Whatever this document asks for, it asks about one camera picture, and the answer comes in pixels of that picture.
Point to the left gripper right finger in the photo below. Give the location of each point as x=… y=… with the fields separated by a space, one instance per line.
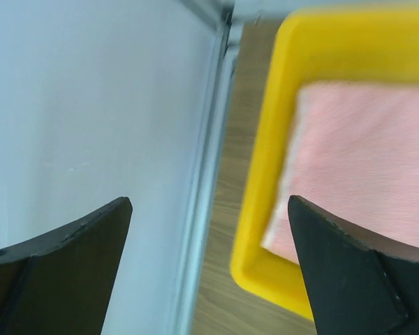
x=357 y=281

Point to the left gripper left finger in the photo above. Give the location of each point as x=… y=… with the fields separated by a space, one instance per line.
x=61 y=282

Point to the pink towel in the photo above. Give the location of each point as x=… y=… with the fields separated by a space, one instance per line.
x=353 y=151

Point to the yellow plastic tray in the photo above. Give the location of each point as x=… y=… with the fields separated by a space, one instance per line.
x=374 y=43

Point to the left corner aluminium post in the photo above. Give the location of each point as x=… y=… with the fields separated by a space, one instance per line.
x=218 y=17

